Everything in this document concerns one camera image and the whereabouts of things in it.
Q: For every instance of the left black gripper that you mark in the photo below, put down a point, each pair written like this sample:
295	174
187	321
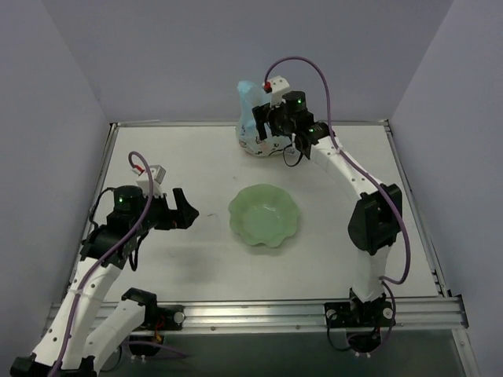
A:
169	212

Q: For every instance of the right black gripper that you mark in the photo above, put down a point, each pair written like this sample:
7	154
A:
269	118

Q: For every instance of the light blue plastic bag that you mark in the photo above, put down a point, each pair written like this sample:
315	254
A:
252	95

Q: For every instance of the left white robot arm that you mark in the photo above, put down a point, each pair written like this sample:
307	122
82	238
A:
72	346

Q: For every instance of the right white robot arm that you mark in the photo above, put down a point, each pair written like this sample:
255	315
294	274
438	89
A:
373	226

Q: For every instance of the green scalloped bowl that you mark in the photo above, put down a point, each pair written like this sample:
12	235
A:
263	214

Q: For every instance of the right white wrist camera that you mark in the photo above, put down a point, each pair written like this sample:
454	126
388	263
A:
276	87

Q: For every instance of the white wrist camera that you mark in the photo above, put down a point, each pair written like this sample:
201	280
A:
151	182
276	87

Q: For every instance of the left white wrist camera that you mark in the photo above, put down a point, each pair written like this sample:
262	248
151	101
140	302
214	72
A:
151	182

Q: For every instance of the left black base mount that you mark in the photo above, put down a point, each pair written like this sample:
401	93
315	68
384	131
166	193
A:
163	318

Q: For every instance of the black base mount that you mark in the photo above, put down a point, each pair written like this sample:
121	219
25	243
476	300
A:
163	318
353	313

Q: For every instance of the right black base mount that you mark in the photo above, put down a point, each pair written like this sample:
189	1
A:
353	313

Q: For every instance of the aluminium front rail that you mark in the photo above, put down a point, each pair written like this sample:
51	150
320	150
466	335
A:
283	316

